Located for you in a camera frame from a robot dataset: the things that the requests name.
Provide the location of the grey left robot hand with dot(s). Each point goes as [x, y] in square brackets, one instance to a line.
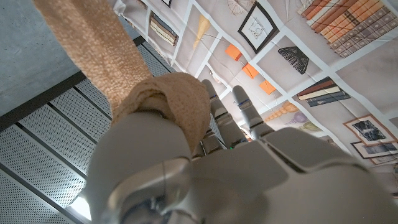
[236, 180]

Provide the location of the tan adhesive wrap roll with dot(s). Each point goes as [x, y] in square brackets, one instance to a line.
[105, 59]

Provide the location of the printed bookshelf backdrop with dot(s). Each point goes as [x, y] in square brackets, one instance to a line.
[311, 62]

